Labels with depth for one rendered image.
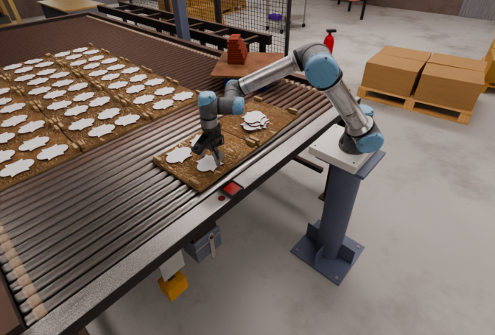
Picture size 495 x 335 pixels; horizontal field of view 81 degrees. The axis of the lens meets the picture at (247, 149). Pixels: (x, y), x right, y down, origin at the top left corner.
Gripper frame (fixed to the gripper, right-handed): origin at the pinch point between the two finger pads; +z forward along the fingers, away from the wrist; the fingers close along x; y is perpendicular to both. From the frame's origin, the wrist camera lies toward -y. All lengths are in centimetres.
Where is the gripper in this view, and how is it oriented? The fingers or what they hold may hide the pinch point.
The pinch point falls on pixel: (209, 162)
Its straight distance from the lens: 141.3
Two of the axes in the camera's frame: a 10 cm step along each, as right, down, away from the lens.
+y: 6.3, -4.6, 6.2
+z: 0.1, 8.1, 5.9
